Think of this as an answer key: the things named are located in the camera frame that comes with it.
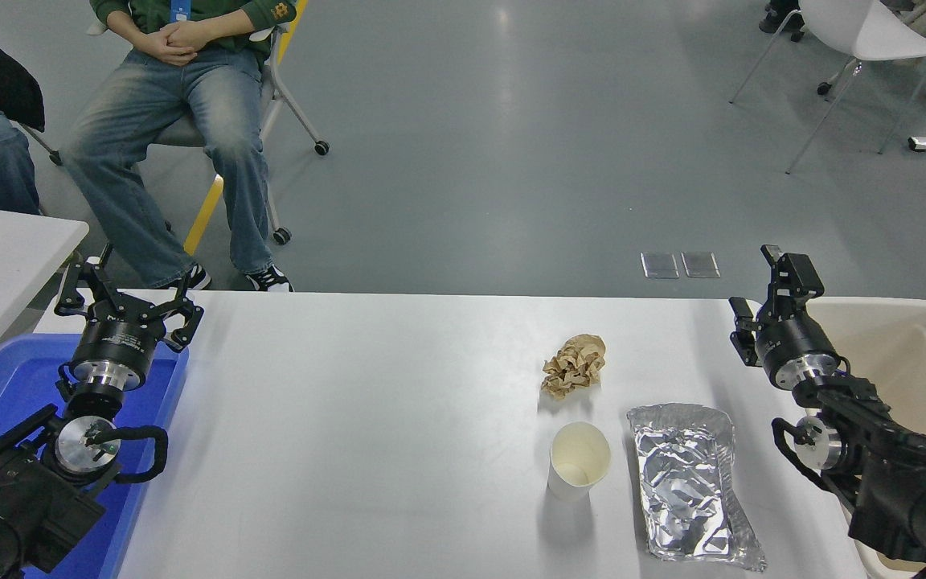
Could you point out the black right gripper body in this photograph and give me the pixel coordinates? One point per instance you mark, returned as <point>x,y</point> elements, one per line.
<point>792,338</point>

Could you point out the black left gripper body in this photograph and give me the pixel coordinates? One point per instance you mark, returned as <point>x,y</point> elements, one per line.
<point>117,338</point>

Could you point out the silver foil tray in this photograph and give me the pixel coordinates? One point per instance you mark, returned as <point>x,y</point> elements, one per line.
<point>684,482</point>

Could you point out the tan paper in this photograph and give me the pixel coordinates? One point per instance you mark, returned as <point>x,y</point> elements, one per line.
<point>575,366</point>

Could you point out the white paper cup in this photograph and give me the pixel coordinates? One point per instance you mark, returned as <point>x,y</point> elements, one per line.
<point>567,482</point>

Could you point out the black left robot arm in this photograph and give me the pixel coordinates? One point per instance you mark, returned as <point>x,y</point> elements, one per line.
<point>21,498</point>

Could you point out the seated person's right hand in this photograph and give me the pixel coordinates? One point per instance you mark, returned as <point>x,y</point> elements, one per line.
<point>161,52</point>

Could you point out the seated person's left hand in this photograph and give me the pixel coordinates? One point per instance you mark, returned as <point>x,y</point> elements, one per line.
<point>190,36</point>

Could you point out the metal floor socket plate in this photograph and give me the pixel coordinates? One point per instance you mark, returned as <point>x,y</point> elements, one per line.
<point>700,264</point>
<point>660,265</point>

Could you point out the blue plastic tray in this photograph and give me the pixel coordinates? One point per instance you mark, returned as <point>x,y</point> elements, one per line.
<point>5,378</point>

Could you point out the large pale plastic bin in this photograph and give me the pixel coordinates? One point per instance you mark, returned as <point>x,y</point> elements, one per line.
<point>913,354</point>

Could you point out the grey chair leg with castor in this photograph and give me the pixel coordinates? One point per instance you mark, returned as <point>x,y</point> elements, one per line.
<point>37,141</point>

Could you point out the seated person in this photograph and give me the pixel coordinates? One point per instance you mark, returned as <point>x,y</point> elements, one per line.
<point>149,104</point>

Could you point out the rolling chair with armrests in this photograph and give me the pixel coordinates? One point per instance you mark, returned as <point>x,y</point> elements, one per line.
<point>290,104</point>

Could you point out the white shell chair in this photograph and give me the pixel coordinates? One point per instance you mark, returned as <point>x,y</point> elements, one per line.
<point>873,32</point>

